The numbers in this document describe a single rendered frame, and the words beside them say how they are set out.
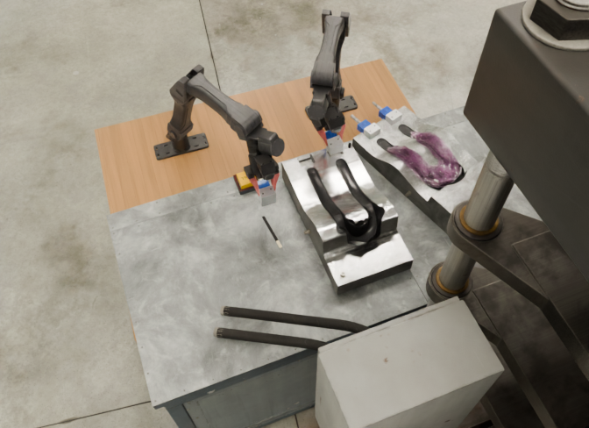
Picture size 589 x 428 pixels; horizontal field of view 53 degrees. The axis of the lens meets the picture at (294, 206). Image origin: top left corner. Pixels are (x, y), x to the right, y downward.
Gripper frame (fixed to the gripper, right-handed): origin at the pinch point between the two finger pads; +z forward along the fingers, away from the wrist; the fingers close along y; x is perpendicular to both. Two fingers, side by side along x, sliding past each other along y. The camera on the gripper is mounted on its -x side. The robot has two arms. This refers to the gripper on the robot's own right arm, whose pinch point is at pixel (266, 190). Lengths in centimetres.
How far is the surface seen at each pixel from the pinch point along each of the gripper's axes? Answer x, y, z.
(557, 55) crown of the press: -109, 18, -64
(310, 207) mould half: -3.9, 12.7, 8.7
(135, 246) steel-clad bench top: 11.4, -45.3, 11.5
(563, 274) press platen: -97, 31, -17
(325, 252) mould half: -18.2, 11.0, 17.6
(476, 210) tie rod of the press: -87, 21, -30
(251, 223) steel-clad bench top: 6.3, -6.3, 13.5
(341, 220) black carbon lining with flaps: -13.9, 19.1, 10.9
